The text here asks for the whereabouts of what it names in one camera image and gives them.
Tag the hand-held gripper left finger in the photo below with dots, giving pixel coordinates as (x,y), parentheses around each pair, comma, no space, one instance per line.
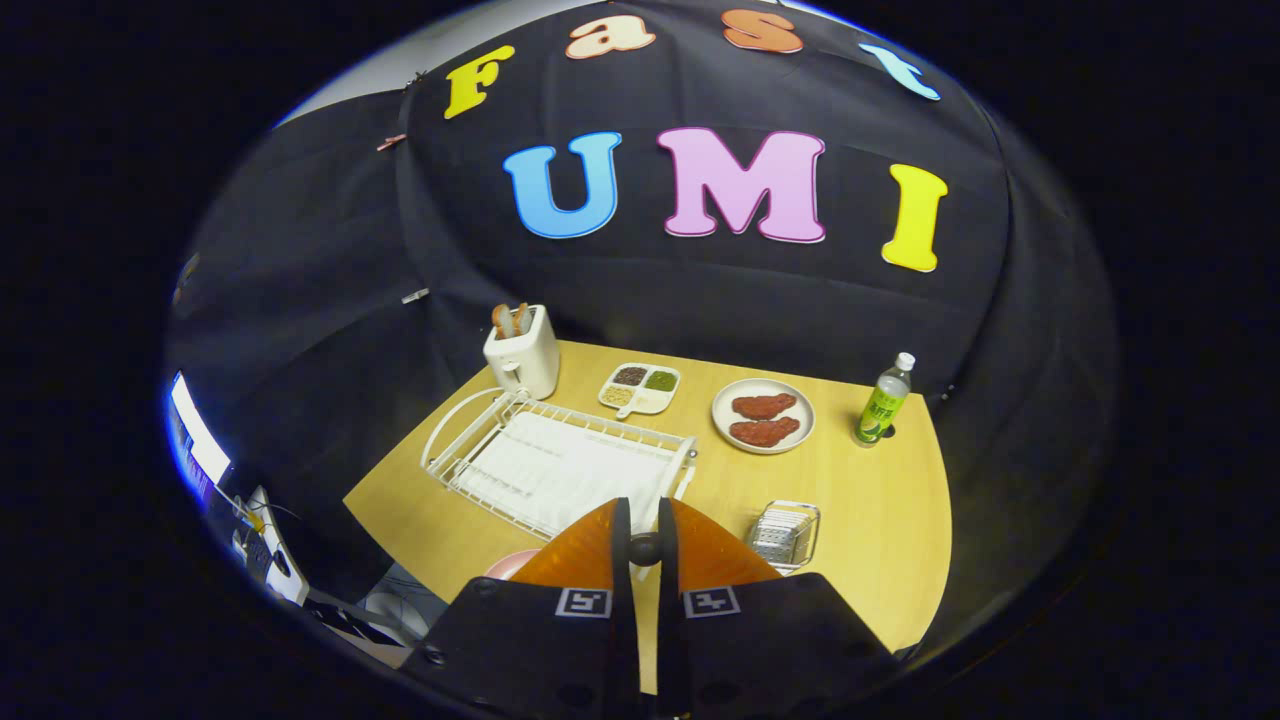
(520,640)

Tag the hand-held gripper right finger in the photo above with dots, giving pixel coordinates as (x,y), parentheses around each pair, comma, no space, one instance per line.
(770,640)

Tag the pink plate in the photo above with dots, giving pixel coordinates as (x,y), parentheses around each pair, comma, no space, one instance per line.
(510,565)

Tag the white round plate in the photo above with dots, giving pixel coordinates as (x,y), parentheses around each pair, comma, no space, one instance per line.
(805,415)

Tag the red meat slice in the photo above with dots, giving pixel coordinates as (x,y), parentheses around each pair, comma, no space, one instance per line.
(765,432)
(763,405)

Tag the green drink bottle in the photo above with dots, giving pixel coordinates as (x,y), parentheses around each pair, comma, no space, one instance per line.
(883,405)

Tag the white desktop device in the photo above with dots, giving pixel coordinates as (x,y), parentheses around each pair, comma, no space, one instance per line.
(272,545)

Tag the white divided seasoning tray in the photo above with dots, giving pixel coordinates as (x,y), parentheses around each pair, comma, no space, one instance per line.
(640,390)

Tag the white toaster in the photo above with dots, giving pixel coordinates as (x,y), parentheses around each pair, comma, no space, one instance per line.
(530,360)

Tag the toasted bread slice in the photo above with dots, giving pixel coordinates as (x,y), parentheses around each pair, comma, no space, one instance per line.
(502,320)
(521,317)

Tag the black backdrop cloth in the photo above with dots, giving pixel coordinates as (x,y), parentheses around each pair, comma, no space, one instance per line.
(700,290)

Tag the white clip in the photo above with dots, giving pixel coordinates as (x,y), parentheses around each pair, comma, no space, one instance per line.
(415,295)

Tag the computer monitor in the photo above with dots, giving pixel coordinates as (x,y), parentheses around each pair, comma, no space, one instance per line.
(195,440)

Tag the pink clip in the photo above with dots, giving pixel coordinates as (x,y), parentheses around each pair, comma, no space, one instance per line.
(391,142)

